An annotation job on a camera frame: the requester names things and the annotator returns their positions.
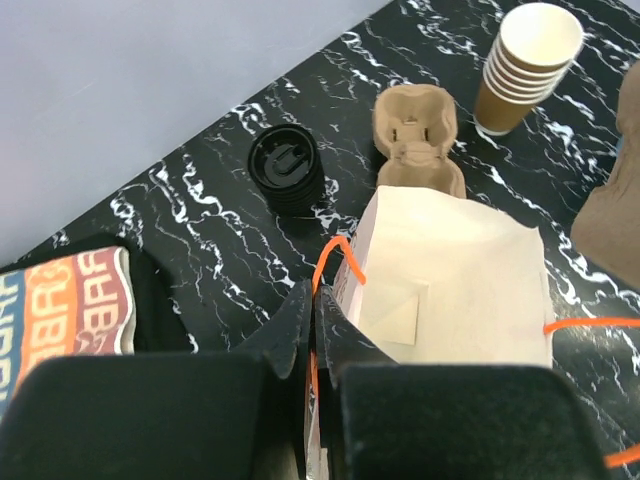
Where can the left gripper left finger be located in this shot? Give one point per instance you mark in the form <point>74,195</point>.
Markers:
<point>209,415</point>

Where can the cardboard cup carrier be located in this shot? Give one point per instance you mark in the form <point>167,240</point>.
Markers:
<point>415,128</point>
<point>606,229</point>

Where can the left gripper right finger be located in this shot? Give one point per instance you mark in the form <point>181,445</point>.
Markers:
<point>383,420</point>

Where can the paper cup stack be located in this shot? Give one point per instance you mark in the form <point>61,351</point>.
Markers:
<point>534,48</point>

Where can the paper takeout bag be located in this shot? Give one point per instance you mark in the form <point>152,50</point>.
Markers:
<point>432,279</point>

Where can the black coffee lid stack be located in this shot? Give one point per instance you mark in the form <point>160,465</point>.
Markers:
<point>285,165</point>

